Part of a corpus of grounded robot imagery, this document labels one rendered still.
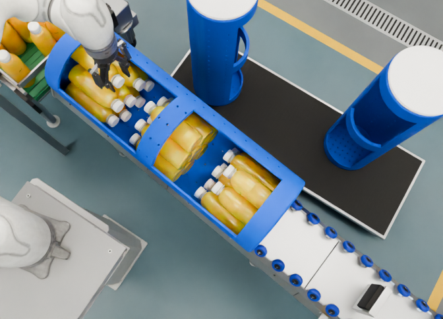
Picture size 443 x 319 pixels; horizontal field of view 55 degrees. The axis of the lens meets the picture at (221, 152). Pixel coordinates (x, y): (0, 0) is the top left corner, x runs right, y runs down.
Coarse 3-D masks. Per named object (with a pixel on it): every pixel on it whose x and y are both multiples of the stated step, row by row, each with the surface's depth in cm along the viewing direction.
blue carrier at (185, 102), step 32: (64, 64) 131; (64, 96) 138; (160, 96) 153; (192, 96) 134; (128, 128) 151; (160, 128) 125; (224, 128) 129; (224, 160) 150; (256, 160) 126; (192, 192) 143; (288, 192) 122; (256, 224) 120
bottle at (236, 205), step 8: (216, 192) 132; (224, 192) 130; (232, 192) 129; (224, 200) 129; (232, 200) 128; (240, 200) 128; (232, 208) 129; (240, 208) 128; (248, 208) 128; (256, 208) 129; (240, 216) 128; (248, 216) 127
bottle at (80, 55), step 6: (78, 48) 135; (78, 54) 135; (84, 54) 135; (78, 60) 136; (84, 60) 135; (90, 60) 134; (84, 66) 136; (90, 66) 135; (114, 66) 136; (114, 72) 135; (114, 78) 135
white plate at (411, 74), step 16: (416, 48) 156; (432, 48) 156; (400, 64) 154; (416, 64) 154; (432, 64) 155; (400, 80) 152; (416, 80) 153; (432, 80) 153; (400, 96) 151; (416, 96) 151; (432, 96) 151; (416, 112) 150; (432, 112) 150
